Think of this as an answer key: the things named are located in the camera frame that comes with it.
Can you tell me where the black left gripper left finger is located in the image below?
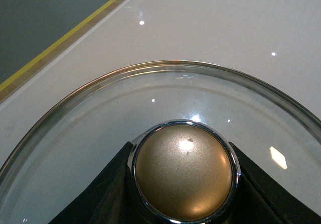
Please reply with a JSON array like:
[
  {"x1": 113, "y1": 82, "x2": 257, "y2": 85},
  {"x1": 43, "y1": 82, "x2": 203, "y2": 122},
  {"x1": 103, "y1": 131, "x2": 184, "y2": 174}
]
[{"x1": 49, "y1": 141, "x2": 141, "y2": 224}]

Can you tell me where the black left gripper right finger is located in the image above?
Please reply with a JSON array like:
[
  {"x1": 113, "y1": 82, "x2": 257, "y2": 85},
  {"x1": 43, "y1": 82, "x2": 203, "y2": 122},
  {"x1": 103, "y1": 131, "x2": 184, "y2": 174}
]
[{"x1": 229, "y1": 143, "x2": 320, "y2": 223}]

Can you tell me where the glass pot lid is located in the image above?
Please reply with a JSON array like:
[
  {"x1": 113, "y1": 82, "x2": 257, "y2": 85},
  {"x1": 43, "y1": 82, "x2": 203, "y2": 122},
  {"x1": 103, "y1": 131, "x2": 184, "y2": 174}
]
[{"x1": 1, "y1": 61, "x2": 320, "y2": 223}]

